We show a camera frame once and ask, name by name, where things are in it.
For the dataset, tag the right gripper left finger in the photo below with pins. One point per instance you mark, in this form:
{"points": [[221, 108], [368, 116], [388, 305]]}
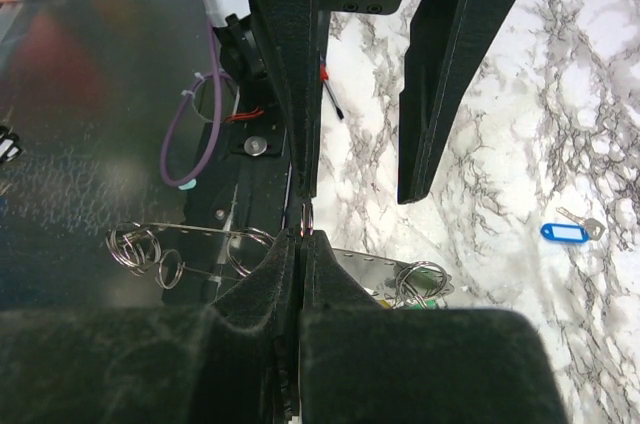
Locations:
{"points": [[225, 363]]}

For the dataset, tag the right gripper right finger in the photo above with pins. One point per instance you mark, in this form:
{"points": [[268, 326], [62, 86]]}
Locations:
{"points": [[361, 363]]}

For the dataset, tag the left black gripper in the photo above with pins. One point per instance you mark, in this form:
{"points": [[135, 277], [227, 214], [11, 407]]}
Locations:
{"points": [[447, 43]]}

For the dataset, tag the key with blue tag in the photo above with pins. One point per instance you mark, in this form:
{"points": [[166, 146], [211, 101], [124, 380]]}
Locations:
{"points": [[580, 231]]}

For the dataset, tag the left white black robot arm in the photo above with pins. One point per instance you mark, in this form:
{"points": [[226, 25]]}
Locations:
{"points": [[241, 56]]}

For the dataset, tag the key with green tag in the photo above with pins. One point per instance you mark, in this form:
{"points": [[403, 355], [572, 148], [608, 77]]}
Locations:
{"points": [[421, 302]]}

